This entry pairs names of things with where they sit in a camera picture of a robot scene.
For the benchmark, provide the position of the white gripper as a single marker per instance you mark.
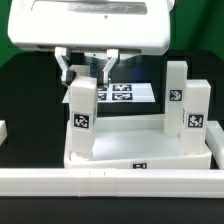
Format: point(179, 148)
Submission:
point(128, 26)

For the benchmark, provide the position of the white desk top panel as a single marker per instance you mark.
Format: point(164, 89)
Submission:
point(135, 142)

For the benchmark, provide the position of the fiducial marker sheet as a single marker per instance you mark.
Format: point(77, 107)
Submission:
point(115, 93)

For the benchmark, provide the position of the white block left edge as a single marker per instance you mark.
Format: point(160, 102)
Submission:
point(3, 131)

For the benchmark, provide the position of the long white front barrier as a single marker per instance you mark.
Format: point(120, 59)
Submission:
point(112, 183)

